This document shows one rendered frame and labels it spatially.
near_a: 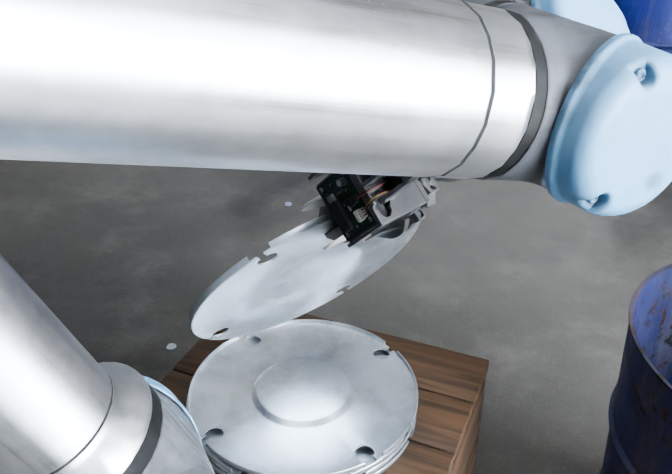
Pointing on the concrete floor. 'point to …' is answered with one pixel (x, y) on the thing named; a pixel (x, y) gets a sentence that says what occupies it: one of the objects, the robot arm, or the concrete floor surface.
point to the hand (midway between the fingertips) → (336, 221)
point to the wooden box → (462, 454)
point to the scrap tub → (644, 385)
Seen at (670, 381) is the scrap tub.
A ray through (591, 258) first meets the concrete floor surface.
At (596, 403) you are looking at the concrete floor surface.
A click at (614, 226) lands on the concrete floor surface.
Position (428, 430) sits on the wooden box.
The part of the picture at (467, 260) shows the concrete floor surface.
